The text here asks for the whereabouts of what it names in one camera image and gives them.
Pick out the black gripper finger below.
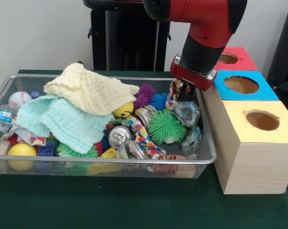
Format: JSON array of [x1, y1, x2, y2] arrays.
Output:
[[178, 80, 188, 101], [189, 85, 198, 102]]

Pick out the mint green cloth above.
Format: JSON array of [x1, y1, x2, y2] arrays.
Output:
[[16, 93, 115, 155]]

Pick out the orange tiger toy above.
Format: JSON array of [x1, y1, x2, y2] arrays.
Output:
[[151, 154, 187, 175]]

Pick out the blue spiky ball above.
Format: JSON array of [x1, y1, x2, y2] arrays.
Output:
[[150, 93, 169, 111]]

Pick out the clear shallow mesh bin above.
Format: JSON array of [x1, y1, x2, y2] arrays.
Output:
[[0, 74, 218, 179]]

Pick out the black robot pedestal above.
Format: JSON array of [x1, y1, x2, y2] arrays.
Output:
[[83, 0, 183, 72]]

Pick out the purple spiky ball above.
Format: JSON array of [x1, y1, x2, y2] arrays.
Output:
[[133, 84, 157, 113]]

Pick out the black chair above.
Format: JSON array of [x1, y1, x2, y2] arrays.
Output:
[[268, 5, 288, 94]]

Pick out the yellow smiley ball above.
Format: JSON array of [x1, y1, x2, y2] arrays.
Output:
[[111, 101, 135, 120]]

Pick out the large green spiky ball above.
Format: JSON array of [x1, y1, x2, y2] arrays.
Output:
[[148, 109, 187, 145]]

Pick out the plain yellow ball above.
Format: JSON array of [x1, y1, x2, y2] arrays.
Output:
[[9, 143, 38, 171]]

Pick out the silver can with dark rim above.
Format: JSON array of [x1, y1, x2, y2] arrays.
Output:
[[108, 125, 132, 149]]

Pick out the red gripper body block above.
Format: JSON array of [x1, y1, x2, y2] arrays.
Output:
[[171, 54, 218, 92]]

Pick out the white baseball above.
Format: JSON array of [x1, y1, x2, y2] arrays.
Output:
[[9, 91, 33, 110]]

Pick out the cream yellow cloth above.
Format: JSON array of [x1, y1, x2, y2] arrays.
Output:
[[43, 62, 141, 116]]

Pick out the wooden box with three holes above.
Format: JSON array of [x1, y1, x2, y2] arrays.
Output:
[[201, 46, 288, 195]]

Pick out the polka dot colourful cloth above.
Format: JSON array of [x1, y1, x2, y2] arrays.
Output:
[[166, 79, 183, 111]]

